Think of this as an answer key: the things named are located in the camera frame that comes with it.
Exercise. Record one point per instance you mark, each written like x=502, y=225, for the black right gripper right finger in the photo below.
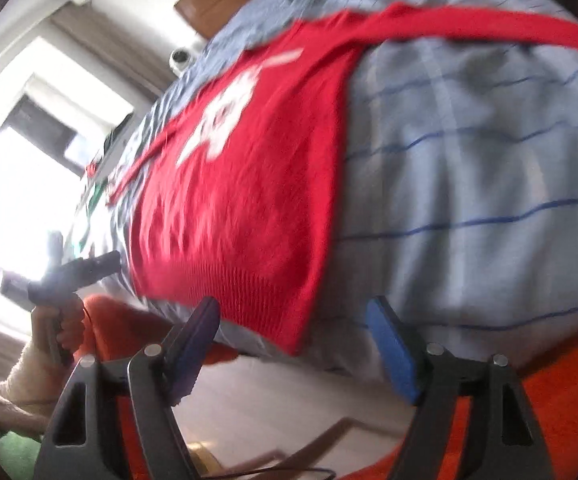
x=480, y=404

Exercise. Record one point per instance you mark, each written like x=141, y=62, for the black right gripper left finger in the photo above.
x=84, y=439

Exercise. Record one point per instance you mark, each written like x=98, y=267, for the red knit sweater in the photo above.
x=241, y=186

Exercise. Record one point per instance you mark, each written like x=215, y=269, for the person's left hand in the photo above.
x=59, y=331

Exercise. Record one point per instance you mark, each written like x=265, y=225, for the green folded garment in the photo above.
x=18, y=454

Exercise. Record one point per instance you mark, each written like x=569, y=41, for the orange fuzzy blanket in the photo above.
x=113, y=330

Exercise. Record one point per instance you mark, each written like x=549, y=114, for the grey plaid duvet cover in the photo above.
x=460, y=190

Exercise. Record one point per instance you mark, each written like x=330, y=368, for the white round camera device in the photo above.
x=180, y=59

